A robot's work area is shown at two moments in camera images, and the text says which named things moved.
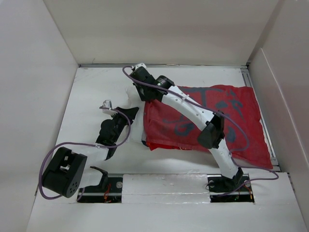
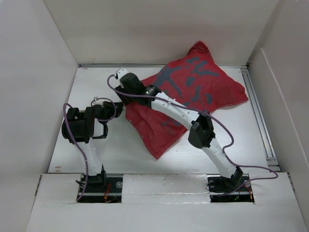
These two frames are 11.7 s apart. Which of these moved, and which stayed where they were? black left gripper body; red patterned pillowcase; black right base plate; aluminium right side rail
Moved: black left gripper body; red patterned pillowcase
Stayed: aluminium right side rail; black right base plate
